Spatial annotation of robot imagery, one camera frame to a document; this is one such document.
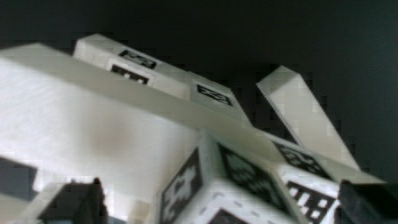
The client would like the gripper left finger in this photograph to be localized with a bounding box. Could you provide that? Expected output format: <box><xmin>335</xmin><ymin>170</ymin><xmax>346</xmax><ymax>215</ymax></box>
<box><xmin>39</xmin><ymin>179</ymin><xmax>108</xmax><ymax>224</ymax></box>

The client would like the white marker cube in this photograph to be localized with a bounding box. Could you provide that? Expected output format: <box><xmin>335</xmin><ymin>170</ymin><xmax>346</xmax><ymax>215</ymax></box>
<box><xmin>152</xmin><ymin>132</ymin><xmax>309</xmax><ymax>224</ymax></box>

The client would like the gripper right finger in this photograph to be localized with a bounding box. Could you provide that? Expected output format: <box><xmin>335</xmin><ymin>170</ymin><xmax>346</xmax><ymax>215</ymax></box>
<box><xmin>334</xmin><ymin>180</ymin><xmax>398</xmax><ymax>224</ymax></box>

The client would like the white chair back frame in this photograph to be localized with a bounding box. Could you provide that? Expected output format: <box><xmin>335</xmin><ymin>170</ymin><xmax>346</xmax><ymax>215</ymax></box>
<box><xmin>0</xmin><ymin>44</ymin><xmax>382</xmax><ymax>224</ymax></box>

